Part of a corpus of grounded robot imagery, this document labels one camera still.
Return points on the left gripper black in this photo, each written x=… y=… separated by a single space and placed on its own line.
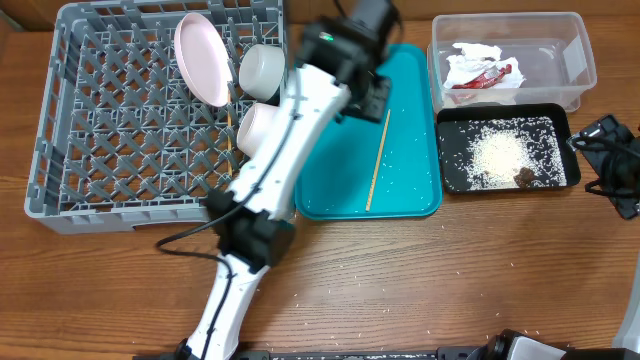
x=374 y=108

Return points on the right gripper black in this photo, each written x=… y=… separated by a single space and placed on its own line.
x=601 y=138

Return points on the wooden chopstick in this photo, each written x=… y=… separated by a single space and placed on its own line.
x=378 y=162
x=229 y=131

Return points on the dark brown food scrap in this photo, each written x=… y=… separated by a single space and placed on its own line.
x=524 y=178

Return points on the grey bowl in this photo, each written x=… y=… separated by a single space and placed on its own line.
x=261 y=71

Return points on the white shallow bowl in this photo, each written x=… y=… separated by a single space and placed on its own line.
x=254 y=127

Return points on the red snack wrapper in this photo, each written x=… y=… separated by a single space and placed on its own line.
x=487 y=79

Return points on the white rice pile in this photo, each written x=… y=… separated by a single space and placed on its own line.
x=485 y=155

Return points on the large white plate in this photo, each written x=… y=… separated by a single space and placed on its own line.
x=202 y=59

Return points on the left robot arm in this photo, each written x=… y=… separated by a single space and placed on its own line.
x=334 y=74

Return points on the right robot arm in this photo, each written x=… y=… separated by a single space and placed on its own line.
x=628 y=333

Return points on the black waste tray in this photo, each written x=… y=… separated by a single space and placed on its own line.
x=553 y=111

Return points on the grey dishwasher rack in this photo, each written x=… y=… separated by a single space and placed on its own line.
x=121 y=140

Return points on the teal serving tray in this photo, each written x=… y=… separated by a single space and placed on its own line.
x=336 y=178

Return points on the clear plastic bin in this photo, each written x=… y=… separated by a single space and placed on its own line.
x=550 y=52

